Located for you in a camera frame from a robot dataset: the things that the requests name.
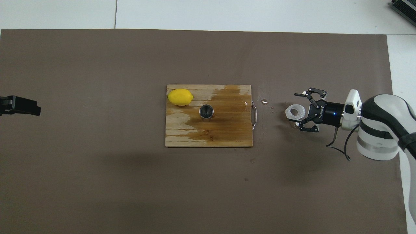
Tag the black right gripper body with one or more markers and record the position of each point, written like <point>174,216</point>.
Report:
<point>328,113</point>

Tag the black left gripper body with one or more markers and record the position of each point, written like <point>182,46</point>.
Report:
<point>5,105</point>

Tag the clear plastic cup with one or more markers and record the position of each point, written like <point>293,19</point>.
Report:
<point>301,112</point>

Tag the steel jigger cup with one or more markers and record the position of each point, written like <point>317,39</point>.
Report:
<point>206,111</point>

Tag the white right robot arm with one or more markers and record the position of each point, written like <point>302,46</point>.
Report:
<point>383,130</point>

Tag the wooden cutting board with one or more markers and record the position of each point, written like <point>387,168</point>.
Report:
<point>227,130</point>

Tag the grey finned electronic device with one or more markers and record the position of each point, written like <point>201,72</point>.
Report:
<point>406,9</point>

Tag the brown paper table mat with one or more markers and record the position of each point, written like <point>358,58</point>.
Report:
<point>130,182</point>

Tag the yellow lemon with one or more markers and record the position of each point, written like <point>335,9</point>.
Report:
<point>180,97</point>

